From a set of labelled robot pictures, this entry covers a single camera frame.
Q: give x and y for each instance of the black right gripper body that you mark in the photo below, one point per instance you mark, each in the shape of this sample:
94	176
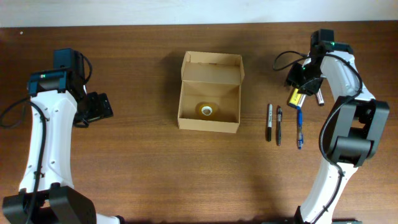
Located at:
306	79

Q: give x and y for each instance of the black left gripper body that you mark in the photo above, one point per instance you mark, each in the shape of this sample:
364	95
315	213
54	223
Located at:
92	108

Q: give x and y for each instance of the blue cap whiteboard marker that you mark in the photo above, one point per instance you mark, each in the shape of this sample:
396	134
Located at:
301	101

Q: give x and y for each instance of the black cap whiteboard marker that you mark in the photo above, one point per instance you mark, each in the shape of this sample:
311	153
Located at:
320	99

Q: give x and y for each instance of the yellow highlighter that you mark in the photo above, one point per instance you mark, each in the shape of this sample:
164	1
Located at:
294	98

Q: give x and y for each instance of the brown cardboard box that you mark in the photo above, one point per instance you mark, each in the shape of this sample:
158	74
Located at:
215	78

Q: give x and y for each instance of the yellow tape roll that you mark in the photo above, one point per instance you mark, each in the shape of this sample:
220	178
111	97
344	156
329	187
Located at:
206	110

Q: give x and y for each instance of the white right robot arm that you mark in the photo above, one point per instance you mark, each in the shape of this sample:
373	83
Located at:
353	129

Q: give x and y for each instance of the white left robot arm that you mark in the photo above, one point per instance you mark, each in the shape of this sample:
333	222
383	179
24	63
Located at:
59	102

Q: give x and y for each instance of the black pen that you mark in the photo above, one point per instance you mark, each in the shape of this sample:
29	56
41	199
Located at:
279	124

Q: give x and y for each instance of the blue pen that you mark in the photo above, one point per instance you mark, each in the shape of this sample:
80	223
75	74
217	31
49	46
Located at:
300	138

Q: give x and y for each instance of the black sharpie marker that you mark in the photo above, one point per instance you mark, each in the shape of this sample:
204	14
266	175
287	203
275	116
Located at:
269	122

